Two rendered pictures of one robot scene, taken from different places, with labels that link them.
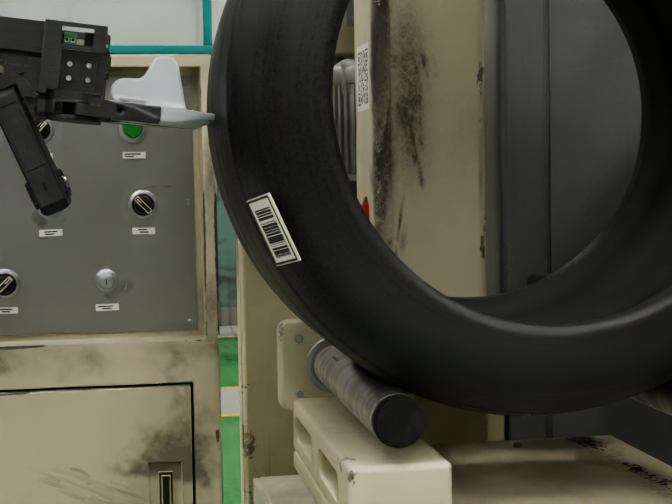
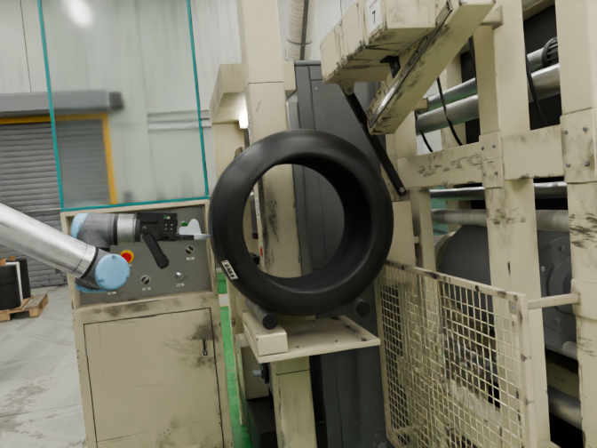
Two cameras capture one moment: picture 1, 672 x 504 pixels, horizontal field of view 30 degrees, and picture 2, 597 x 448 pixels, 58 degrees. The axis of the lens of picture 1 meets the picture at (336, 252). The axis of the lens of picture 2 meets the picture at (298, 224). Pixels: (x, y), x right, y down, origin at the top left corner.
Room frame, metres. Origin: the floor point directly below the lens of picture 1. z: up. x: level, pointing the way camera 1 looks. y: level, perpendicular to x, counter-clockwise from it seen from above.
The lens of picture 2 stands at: (-0.48, -0.08, 1.25)
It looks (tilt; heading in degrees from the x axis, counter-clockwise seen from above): 3 degrees down; 357
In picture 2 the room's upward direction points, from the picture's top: 5 degrees counter-clockwise
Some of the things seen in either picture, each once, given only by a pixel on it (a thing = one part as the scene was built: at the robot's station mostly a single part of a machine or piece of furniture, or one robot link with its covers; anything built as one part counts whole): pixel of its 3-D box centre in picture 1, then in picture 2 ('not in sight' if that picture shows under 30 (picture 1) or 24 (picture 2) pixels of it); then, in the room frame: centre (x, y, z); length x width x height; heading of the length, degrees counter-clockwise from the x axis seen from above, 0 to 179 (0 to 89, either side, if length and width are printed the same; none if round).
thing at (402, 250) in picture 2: not in sight; (385, 241); (1.50, -0.50, 1.05); 0.20 x 0.15 x 0.30; 9
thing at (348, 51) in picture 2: not in sight; (384, 36); (1.15, -0.47, 1.71); 0.61 x 0.25 x 0.15; 9
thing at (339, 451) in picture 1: (361, 455); (263, 330); (1.20, -0.02, 0.84); 0.36 x 0.09 x 0.06; 9
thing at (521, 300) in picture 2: not in sight; (436, 387); (1.05, -0.52, 0.65); 0.90 x 0.02 x 0.70; 9
